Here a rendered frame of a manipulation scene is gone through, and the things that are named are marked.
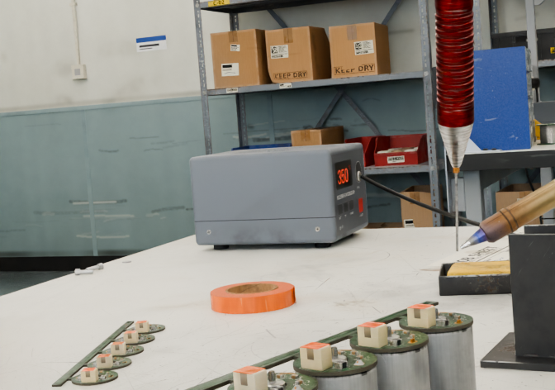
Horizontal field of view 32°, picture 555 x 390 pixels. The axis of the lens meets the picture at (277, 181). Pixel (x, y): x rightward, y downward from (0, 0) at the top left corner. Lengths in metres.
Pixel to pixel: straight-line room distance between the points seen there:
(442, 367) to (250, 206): 0.64
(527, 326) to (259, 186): 0.49
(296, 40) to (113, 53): 1.40
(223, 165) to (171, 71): 4.66
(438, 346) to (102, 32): 5.56
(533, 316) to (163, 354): 0.21
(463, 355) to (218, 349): 0.27
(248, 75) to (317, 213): 3.96
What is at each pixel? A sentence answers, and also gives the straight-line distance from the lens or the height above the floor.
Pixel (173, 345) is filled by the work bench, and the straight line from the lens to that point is 0.60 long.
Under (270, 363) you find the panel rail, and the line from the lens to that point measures 0.29.
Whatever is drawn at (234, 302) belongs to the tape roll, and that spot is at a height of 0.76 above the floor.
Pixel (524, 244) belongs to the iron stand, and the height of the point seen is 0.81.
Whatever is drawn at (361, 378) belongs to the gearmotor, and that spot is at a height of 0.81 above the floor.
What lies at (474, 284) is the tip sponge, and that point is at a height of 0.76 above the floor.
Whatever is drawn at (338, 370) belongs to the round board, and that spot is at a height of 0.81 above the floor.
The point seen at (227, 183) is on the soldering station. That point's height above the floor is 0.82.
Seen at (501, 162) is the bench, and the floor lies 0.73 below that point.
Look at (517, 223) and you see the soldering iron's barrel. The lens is 0.33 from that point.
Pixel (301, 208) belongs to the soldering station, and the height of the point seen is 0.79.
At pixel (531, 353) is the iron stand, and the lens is 0.51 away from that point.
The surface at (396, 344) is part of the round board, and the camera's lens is 0.30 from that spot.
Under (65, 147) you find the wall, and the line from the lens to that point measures 6.01.
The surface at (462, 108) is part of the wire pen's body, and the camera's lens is 0.29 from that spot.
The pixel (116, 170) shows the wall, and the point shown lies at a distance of 5.82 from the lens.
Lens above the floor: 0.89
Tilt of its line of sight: 4 degrees down
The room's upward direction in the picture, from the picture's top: 4 degrees counter-clockwise
